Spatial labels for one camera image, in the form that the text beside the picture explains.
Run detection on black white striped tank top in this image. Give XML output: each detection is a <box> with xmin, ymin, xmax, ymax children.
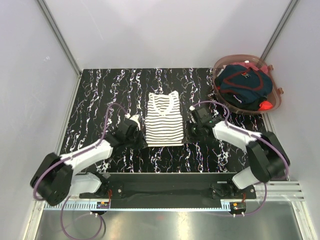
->
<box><xmin>145</xmin><ymin>90</ymin><xmax>184</xmax><ymax>148</ymax></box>

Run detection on navy tank top red trim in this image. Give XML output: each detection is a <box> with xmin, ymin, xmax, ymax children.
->
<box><xmin>214</xmin><ymin>64</ymin><xmax>273</xmax><ymax>104</ymax></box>

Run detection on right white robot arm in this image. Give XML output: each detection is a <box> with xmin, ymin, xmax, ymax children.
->
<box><xmin>187</xmin><ymin>106</ymin><xmax>291</xmax><ymax>199</ymax></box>

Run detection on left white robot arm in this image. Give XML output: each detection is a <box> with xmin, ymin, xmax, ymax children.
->
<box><xmin>30</xmin><ymin>114</ymin><xmax>145</xmax><ymax>206</ymax></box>

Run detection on brown translucent plastic basket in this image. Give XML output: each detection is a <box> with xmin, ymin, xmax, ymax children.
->
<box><xmin>213</xmin><ymin>54</ymin><xmax>283</xmax><ymax>115</ymax></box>

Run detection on orange red garment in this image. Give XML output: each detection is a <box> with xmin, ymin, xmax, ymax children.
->
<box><xmin>258</xmin><ymin>100</ymin><xmax>274</xmax><ymax>111</ymax></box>

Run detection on pink garment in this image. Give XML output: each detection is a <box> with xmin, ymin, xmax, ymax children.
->
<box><xmin>231</xmin><ymin>60</ymin><xmax>269</xmax><ymax>75</ymax></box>

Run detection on left small circuit board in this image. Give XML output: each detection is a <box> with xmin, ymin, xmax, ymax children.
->
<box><xmin>96</xmin><ymin>201</ymin><xmax>110</xmax><ymax>209</ymax></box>

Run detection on small circuit board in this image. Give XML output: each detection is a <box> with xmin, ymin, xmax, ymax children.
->
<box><xmin>96</xmin><ymin>201</ymin><xmax>110</xmax><ymax>209</ymax></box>
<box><xmin>231</xmin><ymin>202</ymin><xmax>247</xmax><ymax>212</ymax></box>

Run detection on right small circuit board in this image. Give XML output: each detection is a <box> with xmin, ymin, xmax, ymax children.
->
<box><xmin>231</xmin><ymin>202</ymin><xmax>247</xmax><ymax>212</ymax></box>

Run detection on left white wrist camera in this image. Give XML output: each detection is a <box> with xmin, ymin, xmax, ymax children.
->
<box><xmin>124</xmin><ymin>113</ymin><xmax>142</xmax><ymax>130</ymax></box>

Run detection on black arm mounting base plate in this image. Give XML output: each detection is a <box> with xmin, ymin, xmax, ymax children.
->
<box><xmin>48</xmin><ymin>171</ymin><xmax>257</xmax><ymax>210</ymax></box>

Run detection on aluminium frame rail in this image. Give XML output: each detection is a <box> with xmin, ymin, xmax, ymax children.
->
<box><xmin>32</xmin><ymin>181</ymin><xmax>306</xmax><ymax>202</ymax></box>

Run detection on left aluminium corner post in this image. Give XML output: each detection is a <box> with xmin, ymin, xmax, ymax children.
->
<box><xmin>36</xmin><ymin>0</ymin><xmax>82</xmax><ymax>76</ymax></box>

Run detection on aluminium corner post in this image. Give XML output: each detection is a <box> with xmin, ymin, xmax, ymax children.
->
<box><xmin>36</xmin><ymin>0</ymin><xmax>82</xmax><ymax>76</ymax></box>
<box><xmin>260</xmin><ymin>0</ymin><xmax>300</xmax><ymax>61</ymax></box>

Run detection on right aluminium corner post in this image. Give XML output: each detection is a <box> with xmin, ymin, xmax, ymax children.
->
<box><xmin>260</xmin><ymin>0</ymin><xmax>300</xmax><ymax>61</ymax></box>

